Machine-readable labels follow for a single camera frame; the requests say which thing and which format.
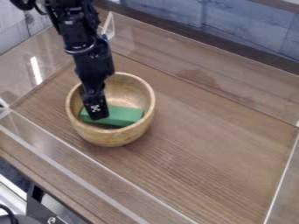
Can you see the green rectangular stick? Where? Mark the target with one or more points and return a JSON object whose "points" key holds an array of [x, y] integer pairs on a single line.
{"points": [[120, 116]]}

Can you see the black table leg bracket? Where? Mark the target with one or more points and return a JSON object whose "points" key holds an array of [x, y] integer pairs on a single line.
{"points": [[36, 210]]}

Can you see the clear acrylic corner bracket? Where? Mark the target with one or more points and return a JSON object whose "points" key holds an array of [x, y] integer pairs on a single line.
{"points": [[105, 29]]}

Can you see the wooden bowl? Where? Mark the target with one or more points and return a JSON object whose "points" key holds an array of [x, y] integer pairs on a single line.
{"points": [[127, 91]]}

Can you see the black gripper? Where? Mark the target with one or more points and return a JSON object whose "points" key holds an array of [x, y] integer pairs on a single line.
{"points": [[92, 56]]}

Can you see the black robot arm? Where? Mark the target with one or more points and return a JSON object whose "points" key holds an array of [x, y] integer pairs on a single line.
{"points": [[75, 20]]}

